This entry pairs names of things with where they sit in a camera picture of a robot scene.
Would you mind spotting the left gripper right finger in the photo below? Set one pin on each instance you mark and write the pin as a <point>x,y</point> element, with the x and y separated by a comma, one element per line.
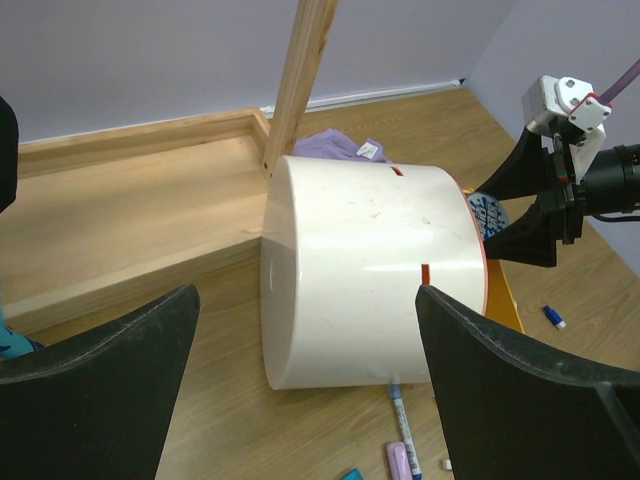
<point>512,407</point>

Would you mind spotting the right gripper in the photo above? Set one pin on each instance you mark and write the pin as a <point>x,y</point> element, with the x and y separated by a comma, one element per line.
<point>530,170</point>

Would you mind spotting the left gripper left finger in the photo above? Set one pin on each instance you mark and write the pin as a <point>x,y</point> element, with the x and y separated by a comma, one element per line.
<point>98,405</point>

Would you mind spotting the round blue patterned tin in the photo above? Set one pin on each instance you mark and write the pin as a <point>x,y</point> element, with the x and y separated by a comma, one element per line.
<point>491,217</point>

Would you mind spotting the white round drawer organizer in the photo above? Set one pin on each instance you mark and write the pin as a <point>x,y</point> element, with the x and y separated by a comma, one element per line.
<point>345,247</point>

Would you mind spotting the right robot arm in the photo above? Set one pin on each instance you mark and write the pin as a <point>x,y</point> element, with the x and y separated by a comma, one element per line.
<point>611,185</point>

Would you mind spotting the small blue white cap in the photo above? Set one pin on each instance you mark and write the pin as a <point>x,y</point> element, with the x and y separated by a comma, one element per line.
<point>554,317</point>

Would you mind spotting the blue patterned garment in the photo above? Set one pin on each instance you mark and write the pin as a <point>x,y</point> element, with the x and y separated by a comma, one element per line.
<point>13,344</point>

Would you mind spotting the blue white pen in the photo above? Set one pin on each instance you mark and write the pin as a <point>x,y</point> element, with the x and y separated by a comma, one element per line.
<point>396,396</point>

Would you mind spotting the pink highlighter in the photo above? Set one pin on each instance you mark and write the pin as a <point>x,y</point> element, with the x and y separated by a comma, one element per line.
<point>398,461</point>

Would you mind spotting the blue black highlighter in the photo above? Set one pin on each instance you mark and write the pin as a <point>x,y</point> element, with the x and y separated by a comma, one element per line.
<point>353,474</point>

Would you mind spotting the purple cloth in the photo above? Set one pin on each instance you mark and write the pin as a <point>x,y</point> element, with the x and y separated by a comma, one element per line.
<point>335,145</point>

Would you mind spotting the black garment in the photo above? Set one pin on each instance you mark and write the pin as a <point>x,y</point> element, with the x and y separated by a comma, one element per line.
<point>9,142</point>

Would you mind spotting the wooden rack frame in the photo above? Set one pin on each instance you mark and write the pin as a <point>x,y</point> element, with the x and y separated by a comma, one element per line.
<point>105,217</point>

